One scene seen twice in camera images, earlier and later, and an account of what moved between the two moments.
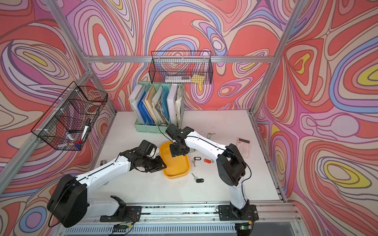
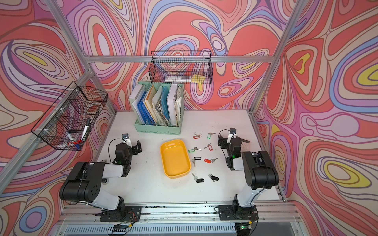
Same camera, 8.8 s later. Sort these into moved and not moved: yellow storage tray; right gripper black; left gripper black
Moved: left gripper black; right gripper black
Not moved: yellow storage tray
